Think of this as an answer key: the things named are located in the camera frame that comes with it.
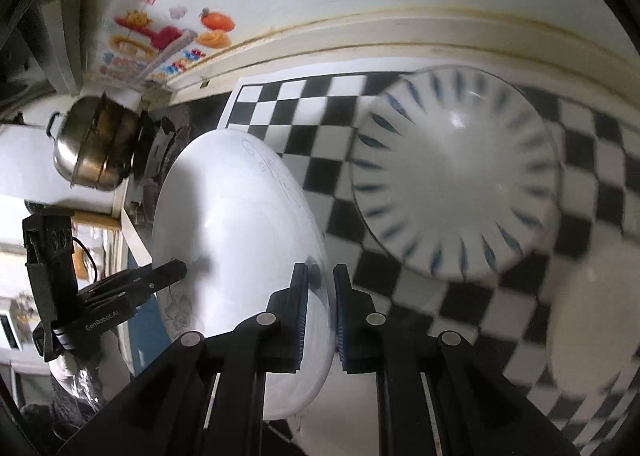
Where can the white plate with blue petals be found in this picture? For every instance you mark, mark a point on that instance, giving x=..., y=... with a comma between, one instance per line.
x=450, y=161

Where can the black gas stove burner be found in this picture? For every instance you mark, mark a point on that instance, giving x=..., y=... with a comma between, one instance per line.
x=160, y=146

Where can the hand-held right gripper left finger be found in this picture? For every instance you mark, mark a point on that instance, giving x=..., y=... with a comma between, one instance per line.
x=300, y=316

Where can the stainless steel pot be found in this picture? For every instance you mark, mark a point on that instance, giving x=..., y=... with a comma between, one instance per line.
x=92, y=146

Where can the black and white checkered mat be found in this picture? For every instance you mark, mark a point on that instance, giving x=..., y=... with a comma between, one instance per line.
x=310, y=176

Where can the white floral print plate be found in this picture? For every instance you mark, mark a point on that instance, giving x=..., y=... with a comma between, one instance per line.
x=235, y=216

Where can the dark patterned clothing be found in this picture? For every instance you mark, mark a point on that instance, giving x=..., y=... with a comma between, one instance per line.
x=85, y=396

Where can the plain white bowl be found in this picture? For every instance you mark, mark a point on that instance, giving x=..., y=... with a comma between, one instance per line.
x=595, y=326

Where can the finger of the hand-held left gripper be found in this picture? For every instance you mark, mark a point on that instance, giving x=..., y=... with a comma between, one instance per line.
x=160, y=275

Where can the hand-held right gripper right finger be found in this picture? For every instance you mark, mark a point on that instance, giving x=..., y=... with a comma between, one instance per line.
x=342, y=316

